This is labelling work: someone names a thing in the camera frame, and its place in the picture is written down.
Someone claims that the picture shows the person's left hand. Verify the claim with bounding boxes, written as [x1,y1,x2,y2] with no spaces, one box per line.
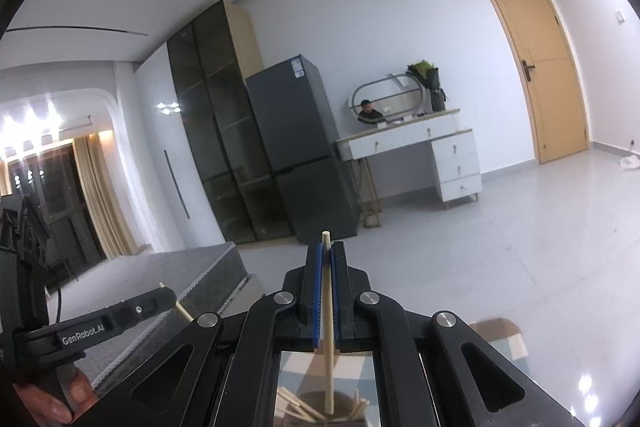
[13,369,99,426]

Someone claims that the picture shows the chopsticks in holder left bunch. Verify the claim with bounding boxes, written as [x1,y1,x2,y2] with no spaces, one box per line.
[277,387,328,423]

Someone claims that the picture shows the wooden chopstick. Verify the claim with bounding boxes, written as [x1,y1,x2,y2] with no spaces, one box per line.
[158,282,194,322]
[321,231,335,416]

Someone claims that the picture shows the dark grey refrigerator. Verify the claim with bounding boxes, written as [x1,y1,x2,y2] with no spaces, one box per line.
[245,55,360,244]

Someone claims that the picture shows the black glass display cabinet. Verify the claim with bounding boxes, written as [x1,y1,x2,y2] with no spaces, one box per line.
[167,0,293,244]

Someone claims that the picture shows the grey quilted bed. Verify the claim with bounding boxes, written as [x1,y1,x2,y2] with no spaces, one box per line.
[44,241,266,396]

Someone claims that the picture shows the oval mirror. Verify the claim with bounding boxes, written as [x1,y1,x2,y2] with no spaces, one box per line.
[348,72,426,124]

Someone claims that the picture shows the wooden door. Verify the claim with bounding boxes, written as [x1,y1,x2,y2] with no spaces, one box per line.
[490,0,589,164]

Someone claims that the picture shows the chopsticks in holder upright pair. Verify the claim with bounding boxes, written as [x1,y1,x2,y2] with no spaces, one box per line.
[346,389,369,421]

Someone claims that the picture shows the white dressing table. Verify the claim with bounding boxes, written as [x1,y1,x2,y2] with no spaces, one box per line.
[336,108,483,206]

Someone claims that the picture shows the grey cylindrical utensil holder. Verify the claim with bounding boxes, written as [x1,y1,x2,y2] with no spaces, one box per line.
[273,391,369,427]

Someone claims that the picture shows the black bag with green plant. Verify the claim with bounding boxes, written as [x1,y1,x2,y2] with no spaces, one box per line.
[407,61,447,113]

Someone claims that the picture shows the gold frame stool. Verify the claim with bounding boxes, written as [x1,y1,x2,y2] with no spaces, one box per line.
[349,158,382,229]

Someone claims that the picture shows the beige curtain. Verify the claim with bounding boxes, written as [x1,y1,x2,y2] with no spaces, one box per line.
[73,134,138,259]

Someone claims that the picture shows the checkered blue brown rug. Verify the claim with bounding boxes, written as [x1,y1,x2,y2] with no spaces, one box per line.
[278,317,529,426]

